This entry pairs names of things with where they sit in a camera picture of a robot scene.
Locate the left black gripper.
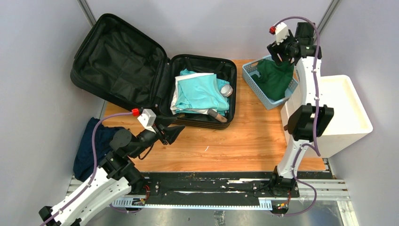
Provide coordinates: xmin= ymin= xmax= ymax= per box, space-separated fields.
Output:
xmin=130 ymin=115 xmax=185 ymax=158

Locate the white garment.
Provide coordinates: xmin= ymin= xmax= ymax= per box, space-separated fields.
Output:
xmin=170 ymin=71 xmax=212 ymax=114

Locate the dark green garment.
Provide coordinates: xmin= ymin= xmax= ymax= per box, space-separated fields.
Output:
xmin=251 ymin=59 xmax=294 ymax=101

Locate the light blue plastic basket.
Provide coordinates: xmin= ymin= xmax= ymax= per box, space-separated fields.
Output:
xmin=242 ymin=55 xmax=298 ymax=110

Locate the light teal garment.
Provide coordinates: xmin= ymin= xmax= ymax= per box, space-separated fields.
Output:
xmin=176 ymin=69 xmax=230 ymax=116

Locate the black ribbed hard-shell suitcase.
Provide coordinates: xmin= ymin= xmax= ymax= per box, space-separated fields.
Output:
xmin=70 ymin=14 xmax=238 ymax=117

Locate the white three-drawer storage unit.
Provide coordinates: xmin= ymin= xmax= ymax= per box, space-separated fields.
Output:
xmin=279 ymin=74 xmax=374 ymax=159

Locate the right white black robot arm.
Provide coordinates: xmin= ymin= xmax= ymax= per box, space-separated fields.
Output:
xmin=267 ymin=22 xmax=334 ymax=197

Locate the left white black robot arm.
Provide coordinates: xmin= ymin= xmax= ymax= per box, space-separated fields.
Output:
xmin=39 ymin=112 xmax=185 ymax=226

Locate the clear round plastic jar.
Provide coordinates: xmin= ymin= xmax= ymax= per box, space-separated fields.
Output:
xmin=220 ymin=84 xmax=233 ymax=97

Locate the dark blue cloth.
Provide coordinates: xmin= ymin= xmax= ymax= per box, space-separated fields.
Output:
xmin=73 ymin=117 xmax=123 ymax=182

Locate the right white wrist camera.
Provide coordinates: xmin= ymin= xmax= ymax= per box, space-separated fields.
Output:
xmin=274 ymin=22 xmax=289 ymax=45

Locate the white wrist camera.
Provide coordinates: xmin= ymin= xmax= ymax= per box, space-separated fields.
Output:
xmin=274 ymin=22 xmax=289 ymax=45
xmin=137 ymin=109 xmax=156 ymax=133

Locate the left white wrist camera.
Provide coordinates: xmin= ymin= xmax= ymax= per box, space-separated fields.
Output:
xmin=137 ymin=109 xmax=156 ymax=133

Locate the right aluminium frame post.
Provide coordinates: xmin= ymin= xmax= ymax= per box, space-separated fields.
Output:
xmin=317 ymin=0 xmax=341 ymax=34

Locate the aluminium frame post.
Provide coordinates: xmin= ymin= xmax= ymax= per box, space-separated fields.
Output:
xmin=317 ymin=0 xmax=341 ymax=34
xmin=77 ymin=0 xmax=96 ymax=27

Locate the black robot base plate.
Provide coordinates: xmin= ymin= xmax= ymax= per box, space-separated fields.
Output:
xmin=113 ymin=170 xmax=334 ymax=208

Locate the left aluminium frame post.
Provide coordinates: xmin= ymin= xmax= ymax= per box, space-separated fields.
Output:
xmin=77 ymin=0 xmax=96 ymax=27

